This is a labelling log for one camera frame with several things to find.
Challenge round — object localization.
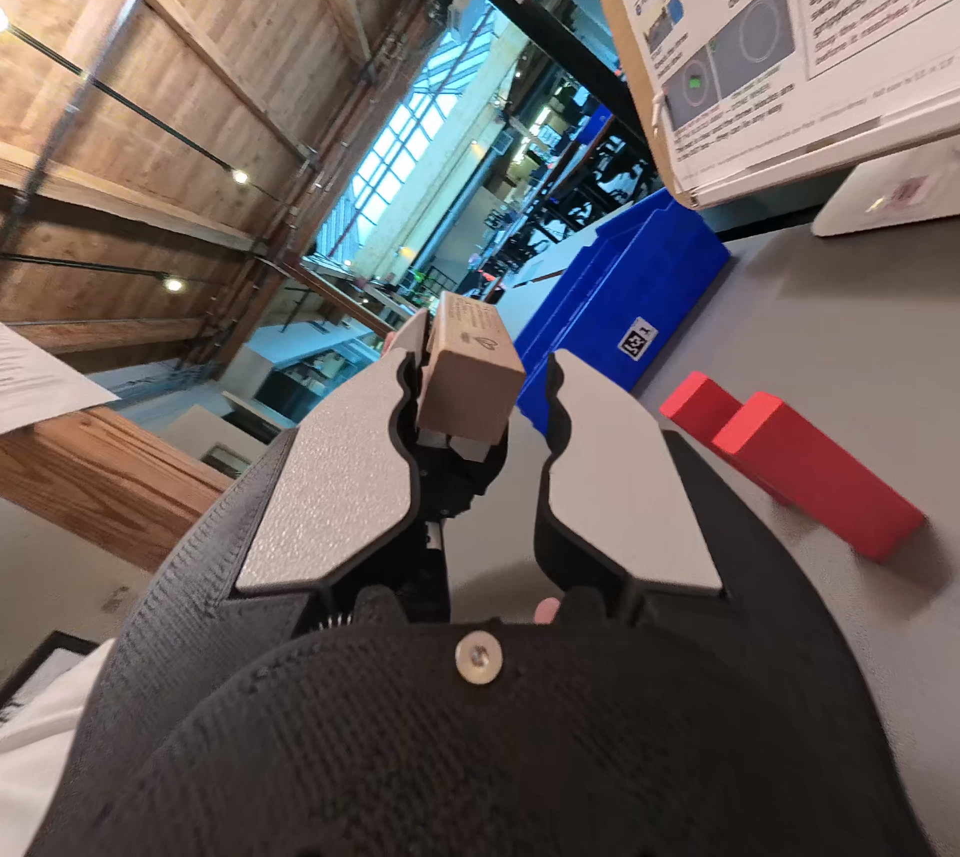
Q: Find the white paper sheet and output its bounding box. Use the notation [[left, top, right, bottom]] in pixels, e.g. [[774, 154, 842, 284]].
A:
[[0, 320, 121, 437]]

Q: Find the wooden document stand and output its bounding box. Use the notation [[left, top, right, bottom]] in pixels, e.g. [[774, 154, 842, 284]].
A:
[[594, 0, 960, 239]]

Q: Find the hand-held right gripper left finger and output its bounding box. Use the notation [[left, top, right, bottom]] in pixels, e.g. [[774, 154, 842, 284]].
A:
[[234, 350, 423, 626]]

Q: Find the printed instruction sheet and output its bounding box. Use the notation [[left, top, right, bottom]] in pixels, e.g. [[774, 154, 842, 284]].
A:
[[600, 0, 960, 206]]

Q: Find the tagged blue storage bin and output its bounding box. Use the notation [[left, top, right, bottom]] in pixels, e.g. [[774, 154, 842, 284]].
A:
[[516, 188, 732, 437]]

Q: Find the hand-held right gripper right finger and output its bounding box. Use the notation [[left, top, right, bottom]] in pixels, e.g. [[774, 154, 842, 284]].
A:
[[532, 349, 725, 620]]

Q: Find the wooden beam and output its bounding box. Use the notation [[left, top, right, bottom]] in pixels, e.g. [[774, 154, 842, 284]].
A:
[[0, 407, 235, 573]]

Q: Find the red rectangular wooden block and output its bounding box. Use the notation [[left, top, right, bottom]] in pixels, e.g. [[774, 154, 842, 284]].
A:
[[660, 371, 744, 442], [711, 390, 926, 564]]

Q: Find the natural wood arch block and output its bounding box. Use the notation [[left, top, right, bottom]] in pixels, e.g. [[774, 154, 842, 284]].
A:
[[414, 290, 528, 446]]

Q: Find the person's white clothing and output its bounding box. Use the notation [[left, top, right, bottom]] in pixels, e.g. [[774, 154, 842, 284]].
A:
[[0, 639, 102, 857]]

